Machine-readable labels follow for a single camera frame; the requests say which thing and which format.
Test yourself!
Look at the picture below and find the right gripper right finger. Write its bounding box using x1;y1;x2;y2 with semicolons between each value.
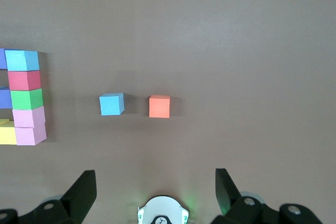
211;168;323;224

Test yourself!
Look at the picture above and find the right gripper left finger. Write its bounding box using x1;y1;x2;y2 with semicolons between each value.
0;170;98;224

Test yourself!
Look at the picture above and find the pink foam cube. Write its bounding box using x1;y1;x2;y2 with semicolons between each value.
12;105;46;129
14;123;47;146

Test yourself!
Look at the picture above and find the yellow foam cube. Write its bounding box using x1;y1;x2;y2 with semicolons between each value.
0;119;17;145

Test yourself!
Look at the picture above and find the green foam cube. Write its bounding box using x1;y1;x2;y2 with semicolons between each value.
10;88;44;111

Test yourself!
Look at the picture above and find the red foam cube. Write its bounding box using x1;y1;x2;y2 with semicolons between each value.
7;70;42;91

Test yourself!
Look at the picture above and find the blue foam cube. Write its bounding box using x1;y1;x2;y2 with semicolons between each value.
5;50;40;72
99;92;125;116

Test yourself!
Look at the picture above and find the orange foam cube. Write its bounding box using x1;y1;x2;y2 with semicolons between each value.
149;94;171;118

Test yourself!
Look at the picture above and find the brown table mat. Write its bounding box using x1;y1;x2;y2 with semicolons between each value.
0;0;336;224

